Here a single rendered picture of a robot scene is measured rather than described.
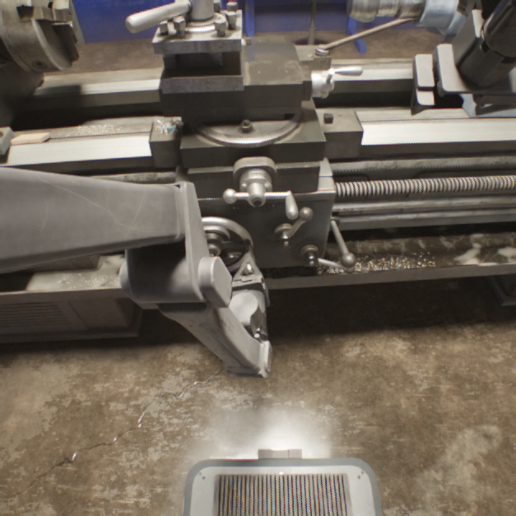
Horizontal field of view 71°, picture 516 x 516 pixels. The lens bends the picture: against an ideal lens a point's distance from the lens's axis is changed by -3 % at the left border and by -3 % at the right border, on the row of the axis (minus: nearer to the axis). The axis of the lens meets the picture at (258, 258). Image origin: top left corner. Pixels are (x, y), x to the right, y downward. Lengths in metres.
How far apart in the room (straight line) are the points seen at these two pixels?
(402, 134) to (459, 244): 0.54
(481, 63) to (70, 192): 0.44
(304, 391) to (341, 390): 0.14
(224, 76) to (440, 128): 0.62
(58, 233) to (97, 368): 1.43
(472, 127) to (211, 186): 0.73
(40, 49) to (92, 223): 0.89
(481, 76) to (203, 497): 1.08
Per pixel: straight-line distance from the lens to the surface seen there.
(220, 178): 0.88
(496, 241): 1.58
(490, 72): 0.52
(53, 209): 0.24
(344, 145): 1.03
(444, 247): 1.46
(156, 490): 1.45
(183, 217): 0.38
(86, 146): 1.11
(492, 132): 1.24
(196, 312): 0.44
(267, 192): 0.83
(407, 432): 1.52
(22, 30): 1.12
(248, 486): 1.15
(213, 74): 0.83
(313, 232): 1.03
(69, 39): 1.22
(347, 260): 0.96
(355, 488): 1.17
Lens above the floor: 1.40
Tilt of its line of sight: 50 degrees down
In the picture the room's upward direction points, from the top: 2 degrees counter-clockwise
